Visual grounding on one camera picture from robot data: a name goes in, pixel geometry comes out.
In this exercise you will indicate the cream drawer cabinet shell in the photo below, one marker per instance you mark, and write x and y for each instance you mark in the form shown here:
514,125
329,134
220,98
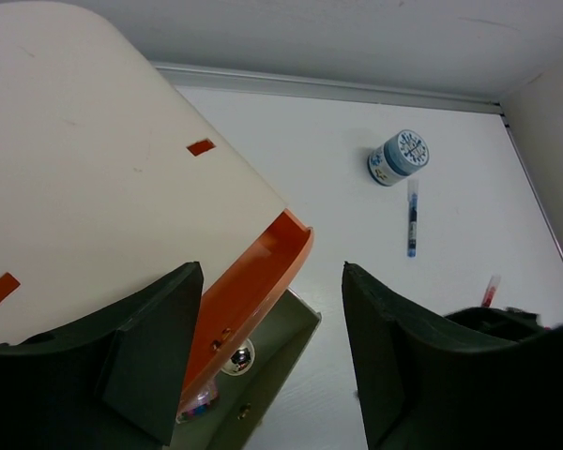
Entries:
109,177

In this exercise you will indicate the blue white round jar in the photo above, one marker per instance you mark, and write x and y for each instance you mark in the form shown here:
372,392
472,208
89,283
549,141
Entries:
398,158

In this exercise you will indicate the red pen under gripper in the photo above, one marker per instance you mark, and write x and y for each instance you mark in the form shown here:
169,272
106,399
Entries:
490,291

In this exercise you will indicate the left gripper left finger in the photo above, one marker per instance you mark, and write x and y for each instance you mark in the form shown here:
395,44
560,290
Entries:
110,380

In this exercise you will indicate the blue pen near jar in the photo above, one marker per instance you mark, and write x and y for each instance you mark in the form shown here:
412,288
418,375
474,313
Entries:
412,197

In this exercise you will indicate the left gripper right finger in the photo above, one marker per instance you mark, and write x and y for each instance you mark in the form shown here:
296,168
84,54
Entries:
425,382

